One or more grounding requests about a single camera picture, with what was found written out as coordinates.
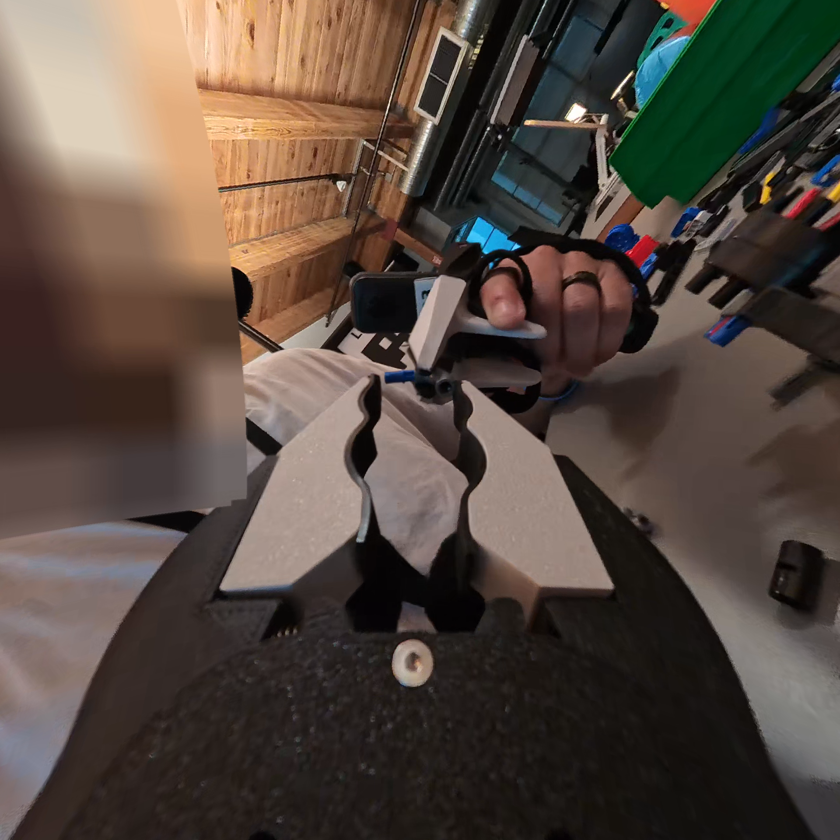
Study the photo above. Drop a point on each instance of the black cylindrical lego piece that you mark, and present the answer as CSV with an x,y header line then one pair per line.
x,y
795,574

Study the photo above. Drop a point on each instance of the blue wristband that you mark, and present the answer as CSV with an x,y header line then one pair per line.
x,y
563,392

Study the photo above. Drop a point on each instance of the person's left hand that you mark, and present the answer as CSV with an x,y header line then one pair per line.
x,y
584,321

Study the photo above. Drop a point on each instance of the green panel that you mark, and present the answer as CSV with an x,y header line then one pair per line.
x,y
715,98

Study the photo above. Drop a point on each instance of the blue lego pin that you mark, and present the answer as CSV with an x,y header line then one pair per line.
x,y
399,376

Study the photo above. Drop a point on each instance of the white vent grille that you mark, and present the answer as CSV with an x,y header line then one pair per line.
x,y
441,75

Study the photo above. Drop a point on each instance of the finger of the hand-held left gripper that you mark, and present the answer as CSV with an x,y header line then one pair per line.
x,y
436,321

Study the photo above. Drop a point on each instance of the black and blue lego assembly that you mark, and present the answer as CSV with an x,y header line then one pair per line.
x,y
768,269

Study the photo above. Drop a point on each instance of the small dark lego piece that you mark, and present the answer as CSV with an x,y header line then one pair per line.
x,y
638,518

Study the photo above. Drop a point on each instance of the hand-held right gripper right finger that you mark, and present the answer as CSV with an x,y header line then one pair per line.
x,y
531,518

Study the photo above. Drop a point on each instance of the pile of lego pieces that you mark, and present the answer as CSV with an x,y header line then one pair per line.
x,y
768,170

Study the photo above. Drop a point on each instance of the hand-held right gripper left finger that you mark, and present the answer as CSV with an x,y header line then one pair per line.
x,y
302,499

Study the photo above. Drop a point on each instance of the metal air duct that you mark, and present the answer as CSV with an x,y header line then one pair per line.
x,y
446,85

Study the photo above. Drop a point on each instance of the black lego connector with pin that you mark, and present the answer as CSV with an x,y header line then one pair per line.
x,y
433,386

